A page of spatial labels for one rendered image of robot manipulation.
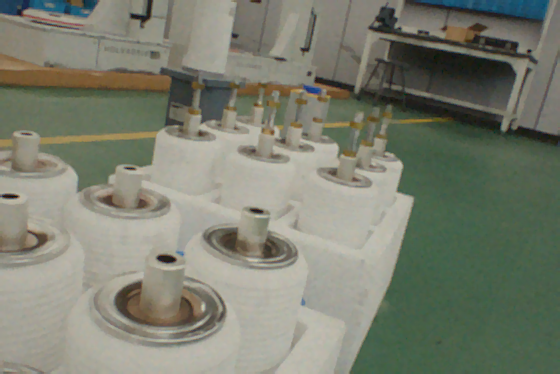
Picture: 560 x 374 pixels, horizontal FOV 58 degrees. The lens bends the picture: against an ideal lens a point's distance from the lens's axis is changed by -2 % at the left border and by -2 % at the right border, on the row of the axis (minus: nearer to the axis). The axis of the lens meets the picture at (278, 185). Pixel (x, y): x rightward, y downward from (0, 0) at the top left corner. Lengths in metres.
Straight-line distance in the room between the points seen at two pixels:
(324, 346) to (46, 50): 2.40
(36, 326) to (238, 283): 0.13
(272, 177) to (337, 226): 0.11
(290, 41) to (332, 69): 2.10
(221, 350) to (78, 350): 0.07
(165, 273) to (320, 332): 0.20
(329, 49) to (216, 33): 5.47
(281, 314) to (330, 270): 0.26
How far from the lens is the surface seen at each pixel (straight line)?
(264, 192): 0.68
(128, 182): 0.43
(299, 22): 4.58
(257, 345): 0.38
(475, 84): 5.98
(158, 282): 0.28
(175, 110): 1.19
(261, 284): 0.36
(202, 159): 0.73
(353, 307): 0.64
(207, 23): 1.17
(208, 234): 0.40
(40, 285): 0.33
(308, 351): 0.42
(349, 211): 0.64
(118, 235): 0.41
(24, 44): 2.83
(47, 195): 0.49
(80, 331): 0.28
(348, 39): 6.51
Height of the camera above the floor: 0.40
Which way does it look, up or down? 15 degrees down
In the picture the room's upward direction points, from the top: 12 degrees clockwise
